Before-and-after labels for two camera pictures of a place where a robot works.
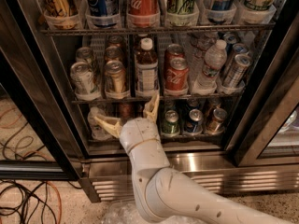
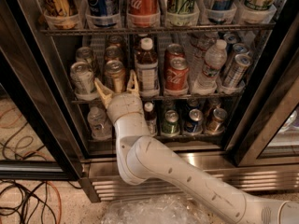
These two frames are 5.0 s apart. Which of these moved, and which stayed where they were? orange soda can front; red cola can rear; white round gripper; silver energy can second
Moved: white round gripper
Stayed: silver energy can second; red cola can rear; orange soda can front
